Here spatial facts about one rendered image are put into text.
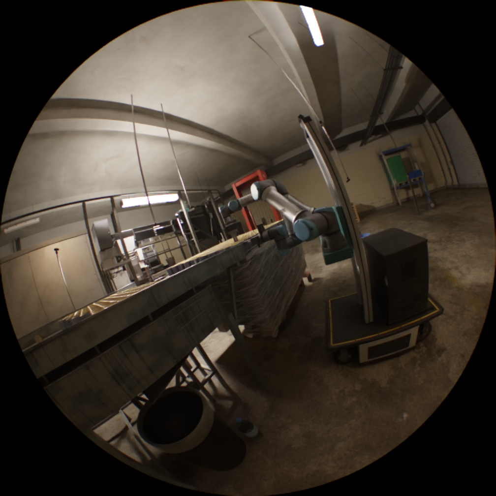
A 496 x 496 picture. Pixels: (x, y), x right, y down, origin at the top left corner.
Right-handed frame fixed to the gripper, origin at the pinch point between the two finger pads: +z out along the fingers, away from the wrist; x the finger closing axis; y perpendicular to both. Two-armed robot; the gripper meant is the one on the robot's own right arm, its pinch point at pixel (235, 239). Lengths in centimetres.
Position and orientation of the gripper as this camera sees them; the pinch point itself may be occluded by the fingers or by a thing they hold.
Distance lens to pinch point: 150.0
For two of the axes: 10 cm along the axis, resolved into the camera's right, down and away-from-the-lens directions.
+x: 8.0, -2.6, -5.4
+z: 3.7, 9.2, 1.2
